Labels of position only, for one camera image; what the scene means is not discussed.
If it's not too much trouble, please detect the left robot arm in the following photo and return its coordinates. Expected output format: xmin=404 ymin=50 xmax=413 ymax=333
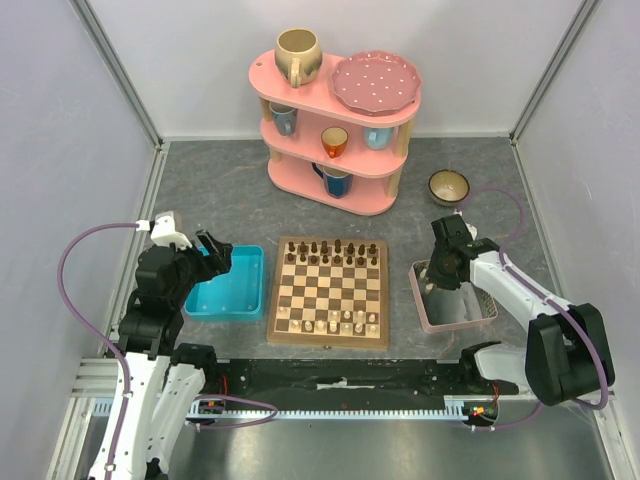
xmin=88 ymin=230 xmax=233 ymax=479

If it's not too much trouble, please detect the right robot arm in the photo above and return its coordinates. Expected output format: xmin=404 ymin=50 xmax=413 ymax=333
xmin=419 ymin=214 xmax=615 ymax=408

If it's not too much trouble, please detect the wooden chess board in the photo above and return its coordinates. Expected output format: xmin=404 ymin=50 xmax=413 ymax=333
xmin=266 ymin=236 xmax=390 ymax=351

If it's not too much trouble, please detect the blue plastic bin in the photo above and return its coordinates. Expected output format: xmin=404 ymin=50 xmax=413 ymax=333
xmin=184 ymin=245 xmax=265 ymax=323

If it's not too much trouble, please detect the brown ceramic bowl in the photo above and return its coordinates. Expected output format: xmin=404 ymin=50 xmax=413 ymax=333
xmin=428 ymin=169 xmax=471 ymax=206

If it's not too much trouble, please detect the pink clear plastic tray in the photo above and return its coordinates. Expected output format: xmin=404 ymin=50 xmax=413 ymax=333
xmin=408 ymin=260 xmax=498 ymax=334

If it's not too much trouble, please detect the dark blue mug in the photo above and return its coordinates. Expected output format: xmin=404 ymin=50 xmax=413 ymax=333
xmin=312 ymin=163 xmax=353 ymax=199

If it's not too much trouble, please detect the light blue mug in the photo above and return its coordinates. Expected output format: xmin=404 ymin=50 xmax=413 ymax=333
xmin=363 ymin=127 xmax=395 ymax=150

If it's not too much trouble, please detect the pink three-tier shelf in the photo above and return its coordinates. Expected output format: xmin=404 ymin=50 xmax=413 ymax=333
xmin=249 ymin=51 xmax=421 ymax=216

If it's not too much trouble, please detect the grey-blue mug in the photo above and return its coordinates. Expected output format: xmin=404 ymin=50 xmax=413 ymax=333
xmin=269 ymin=102 xmax=298 ymax=136

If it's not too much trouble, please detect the orange cup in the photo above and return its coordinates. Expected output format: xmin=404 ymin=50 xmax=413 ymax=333
xmin=321 ymin=126 xmax=349 ymax=159

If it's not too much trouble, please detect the pink polka dot plate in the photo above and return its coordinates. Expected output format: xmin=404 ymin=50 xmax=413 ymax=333
xmin=330 ymin=50 xmax=422 ymax=117

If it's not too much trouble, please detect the beige ceramic mug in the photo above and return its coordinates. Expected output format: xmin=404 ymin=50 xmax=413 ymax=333
xmin=274 ymin=28 xmax=323 ymax=88

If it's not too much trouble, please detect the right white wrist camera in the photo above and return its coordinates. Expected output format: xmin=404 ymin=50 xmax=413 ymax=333
xmin=452 ymin=212 xmax=479 ymax=239

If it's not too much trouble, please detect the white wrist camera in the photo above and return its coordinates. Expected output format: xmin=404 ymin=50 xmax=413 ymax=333
xmin=452 ymin=212 xmax=479 ymax=239
xmin=136 ymin=210 xmax=192 ymax=251

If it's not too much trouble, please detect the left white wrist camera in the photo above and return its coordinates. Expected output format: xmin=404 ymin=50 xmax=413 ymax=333
xmin=136 ymin=210 xmax=192 ymax=251

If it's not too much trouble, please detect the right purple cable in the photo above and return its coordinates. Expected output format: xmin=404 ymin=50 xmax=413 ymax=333
xmin=457 ymin=187 xmax=614 ymax=432

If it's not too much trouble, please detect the purple cable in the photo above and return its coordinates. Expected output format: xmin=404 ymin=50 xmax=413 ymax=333
xmin=58 ymin=220 xmax=151 ymax=476
xmin=457 ymin=187 xmax=614 ymax=432

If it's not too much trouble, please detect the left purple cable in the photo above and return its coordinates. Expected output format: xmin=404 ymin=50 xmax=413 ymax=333
xmin=58 ymin=220 xmax=151 ymax=476

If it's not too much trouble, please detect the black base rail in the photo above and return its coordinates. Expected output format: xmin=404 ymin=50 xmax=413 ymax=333
xmin=202 ymin=359 xmax=519 ymax=412

